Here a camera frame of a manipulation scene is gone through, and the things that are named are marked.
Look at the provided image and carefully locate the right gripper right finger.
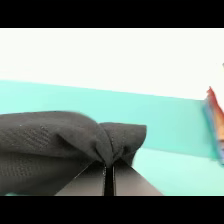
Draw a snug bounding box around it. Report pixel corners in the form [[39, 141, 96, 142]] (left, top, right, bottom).
[[111, 161, 164, 197]]

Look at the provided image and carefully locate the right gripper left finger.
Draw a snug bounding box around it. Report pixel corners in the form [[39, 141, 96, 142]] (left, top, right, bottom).
[[54, 161, 109, 197]]

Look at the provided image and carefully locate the black garment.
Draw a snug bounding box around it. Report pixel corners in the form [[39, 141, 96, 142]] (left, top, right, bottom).
[[0, 110, 148, 197]]

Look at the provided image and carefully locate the red garment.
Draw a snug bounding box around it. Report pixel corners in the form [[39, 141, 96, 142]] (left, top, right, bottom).
[[205, 85, 224, 143]]

